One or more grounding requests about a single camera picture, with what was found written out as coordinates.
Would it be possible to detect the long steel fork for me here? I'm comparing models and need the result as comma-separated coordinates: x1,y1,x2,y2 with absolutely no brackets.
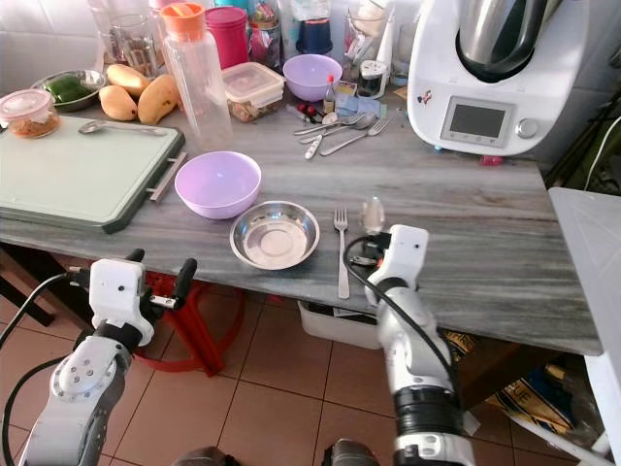
332,207,353,301

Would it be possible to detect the red plastic stool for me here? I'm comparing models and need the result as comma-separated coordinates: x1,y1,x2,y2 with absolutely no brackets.
131,270,250,378

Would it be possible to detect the white plastic bin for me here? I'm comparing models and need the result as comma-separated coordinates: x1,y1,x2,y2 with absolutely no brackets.
295,298,385,351

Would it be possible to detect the stainless steel bowl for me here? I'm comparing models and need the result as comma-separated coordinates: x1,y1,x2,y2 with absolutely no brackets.
229,200,322,272

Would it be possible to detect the pale green cutting board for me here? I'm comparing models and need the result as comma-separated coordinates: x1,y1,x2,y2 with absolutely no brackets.
0,120,188,235

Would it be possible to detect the large purple plastic bowl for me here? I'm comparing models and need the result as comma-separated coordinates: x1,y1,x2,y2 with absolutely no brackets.
174,150,264,221

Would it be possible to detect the short steel fork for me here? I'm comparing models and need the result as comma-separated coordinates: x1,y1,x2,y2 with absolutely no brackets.
318,113,394,158

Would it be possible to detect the yellow mango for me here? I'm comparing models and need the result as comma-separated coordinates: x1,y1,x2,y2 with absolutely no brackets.
97,84,141,123
106,63,154,97
136,74,182,126

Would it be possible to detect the small dark sauce bottle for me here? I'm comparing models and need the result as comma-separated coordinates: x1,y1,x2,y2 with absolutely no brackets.
323,74,339,116

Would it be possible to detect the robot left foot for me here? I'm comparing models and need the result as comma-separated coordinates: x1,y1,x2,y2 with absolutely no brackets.
170,446,242,466

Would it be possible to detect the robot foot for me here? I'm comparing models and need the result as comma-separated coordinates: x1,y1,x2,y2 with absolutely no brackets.
322,438,381,466
170,446,242,466

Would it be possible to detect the steel bowl with green vegetable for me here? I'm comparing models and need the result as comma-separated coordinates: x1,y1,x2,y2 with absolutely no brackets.
30,69,109,112

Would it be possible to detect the pink-lidded food container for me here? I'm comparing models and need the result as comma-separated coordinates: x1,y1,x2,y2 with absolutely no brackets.
0,88,57,139

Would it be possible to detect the clear bottle with orange cap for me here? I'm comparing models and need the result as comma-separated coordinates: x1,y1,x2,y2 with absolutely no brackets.
159,1,235,152

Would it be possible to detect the small purple plastic bowl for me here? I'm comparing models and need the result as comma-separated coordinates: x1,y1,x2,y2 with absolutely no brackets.
281,52,345,104

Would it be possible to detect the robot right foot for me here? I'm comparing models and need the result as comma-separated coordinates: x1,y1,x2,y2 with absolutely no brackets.
322,438,381,466

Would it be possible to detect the clear square lidded box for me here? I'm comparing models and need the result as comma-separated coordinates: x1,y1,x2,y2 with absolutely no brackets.
220,61,287,123

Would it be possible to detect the clear glass jar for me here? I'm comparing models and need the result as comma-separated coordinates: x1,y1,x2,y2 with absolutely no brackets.
108,13,157,78

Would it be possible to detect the dark blue cup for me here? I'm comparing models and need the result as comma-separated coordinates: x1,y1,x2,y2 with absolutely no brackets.
295,17,335,56

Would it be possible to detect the yellow printed box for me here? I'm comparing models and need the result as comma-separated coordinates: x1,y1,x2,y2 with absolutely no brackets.
493,374,578,436

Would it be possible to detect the white side counter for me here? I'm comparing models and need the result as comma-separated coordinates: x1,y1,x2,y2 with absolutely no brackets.
547,186,621,466

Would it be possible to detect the white kitchen cooking machine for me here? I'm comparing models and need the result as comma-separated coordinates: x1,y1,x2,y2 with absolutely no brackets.
405,0,621,158

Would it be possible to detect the magenta plastic canister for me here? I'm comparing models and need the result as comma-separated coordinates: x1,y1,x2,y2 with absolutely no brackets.
205,5,251,70

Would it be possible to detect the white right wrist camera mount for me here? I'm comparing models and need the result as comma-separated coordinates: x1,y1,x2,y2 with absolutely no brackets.
377,224,431,288

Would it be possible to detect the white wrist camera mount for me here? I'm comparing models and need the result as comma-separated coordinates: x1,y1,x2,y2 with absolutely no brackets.
377,224,431,288
88,258,147,333

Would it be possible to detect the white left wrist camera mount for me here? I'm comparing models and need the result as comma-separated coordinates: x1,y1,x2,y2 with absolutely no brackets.
88,258,147,333

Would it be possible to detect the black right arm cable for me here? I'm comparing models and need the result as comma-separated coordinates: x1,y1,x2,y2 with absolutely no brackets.
343,236,462,384

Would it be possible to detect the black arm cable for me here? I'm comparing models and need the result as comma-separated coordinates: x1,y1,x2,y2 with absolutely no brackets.
343,236,462,384
0,272,93,466

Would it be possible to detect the long-handled steel spoon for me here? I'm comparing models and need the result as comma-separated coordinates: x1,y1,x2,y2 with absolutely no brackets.
77,118,172,138

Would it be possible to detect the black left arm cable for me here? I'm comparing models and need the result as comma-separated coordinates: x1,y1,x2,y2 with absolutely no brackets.
0,272,93,466

